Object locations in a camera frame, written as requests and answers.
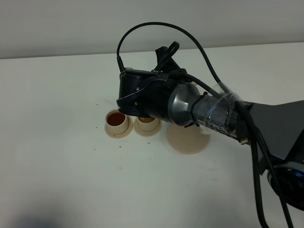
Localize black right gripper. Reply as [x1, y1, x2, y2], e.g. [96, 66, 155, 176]
[152, 46, 187, 74]

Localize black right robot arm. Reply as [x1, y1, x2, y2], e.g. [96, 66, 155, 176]
[117, 47, 304, 210]

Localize beige teapot saucer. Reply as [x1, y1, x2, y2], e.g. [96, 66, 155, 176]
[166, 125, 211, 154]

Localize beige right teacup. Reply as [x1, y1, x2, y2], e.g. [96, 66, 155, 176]
[136, 117, 159, 133]

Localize beige teacup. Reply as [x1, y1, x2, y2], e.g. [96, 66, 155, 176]
[136, 117, 159, 133]
[106, 110, 127, 126]

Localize beige right cup saucer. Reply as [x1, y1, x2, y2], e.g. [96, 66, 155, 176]
[133, 117, 162, 137]

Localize beige cup saucer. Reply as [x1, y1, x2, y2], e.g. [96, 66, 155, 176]
[104, 116, 133, 139]
[133, 117, 162, 137]

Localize beige left cup saucer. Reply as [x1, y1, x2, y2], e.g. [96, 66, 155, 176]
[104, 116, 133, 139]

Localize beige left teacup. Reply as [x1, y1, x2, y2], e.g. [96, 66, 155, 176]
[106, 110, 127, 126]

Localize black camera cable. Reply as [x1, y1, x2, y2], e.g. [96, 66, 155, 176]
[115, 22, 297, 228]

